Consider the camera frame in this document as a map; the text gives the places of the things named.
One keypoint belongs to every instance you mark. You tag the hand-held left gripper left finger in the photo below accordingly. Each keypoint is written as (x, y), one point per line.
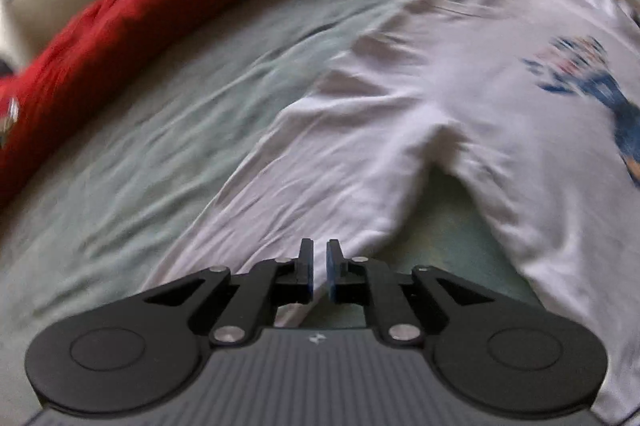
(309, 271)

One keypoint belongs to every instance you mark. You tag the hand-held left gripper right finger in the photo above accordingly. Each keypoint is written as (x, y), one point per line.
(331, 273)

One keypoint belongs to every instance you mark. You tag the white printed t-shirt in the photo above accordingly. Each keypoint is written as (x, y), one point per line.
(450, 115)

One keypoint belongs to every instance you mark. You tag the red duvet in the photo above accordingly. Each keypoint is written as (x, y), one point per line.
(175, 0)

